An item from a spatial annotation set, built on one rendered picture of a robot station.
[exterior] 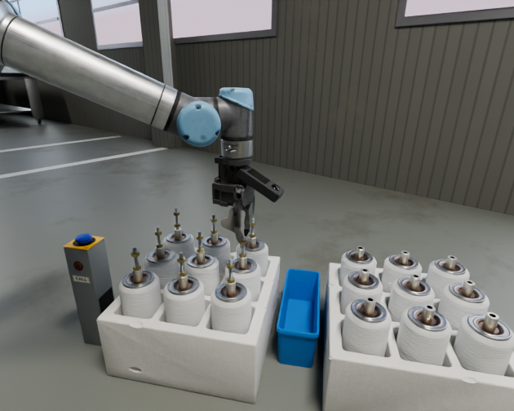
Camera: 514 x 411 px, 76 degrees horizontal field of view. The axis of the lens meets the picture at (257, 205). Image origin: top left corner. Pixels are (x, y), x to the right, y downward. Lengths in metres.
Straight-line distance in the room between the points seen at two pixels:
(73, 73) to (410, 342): 0.79
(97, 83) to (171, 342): 0.56
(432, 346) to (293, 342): 0.33
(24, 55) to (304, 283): 0.94
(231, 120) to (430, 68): 1.78
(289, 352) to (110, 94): 0.74
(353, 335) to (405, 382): 0.13
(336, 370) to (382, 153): 1.87
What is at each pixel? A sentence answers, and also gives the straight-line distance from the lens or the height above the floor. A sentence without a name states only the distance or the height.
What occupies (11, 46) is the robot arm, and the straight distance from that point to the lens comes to 0.62.
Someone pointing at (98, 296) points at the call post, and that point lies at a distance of 1.01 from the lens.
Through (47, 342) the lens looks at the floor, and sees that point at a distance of 1.19.
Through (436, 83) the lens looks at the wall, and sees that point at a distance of 2.35.
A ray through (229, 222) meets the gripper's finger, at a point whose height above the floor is 0.39.
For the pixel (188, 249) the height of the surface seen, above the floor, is 0.22.
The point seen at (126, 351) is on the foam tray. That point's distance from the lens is 0.93.
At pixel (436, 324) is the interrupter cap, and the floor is 0.25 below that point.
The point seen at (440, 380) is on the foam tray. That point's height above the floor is 0.17.
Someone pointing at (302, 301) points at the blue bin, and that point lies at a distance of 1.19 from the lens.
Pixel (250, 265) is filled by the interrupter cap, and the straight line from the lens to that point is 0.89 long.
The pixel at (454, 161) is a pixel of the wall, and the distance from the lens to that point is 2.36.
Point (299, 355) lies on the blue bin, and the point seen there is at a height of 0.04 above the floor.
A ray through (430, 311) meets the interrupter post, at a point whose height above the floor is 0.28.
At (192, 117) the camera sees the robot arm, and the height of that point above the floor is 0.66.
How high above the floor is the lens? 0.72
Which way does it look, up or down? 21 degrees down
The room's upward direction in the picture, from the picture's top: 1 degrees clockwise
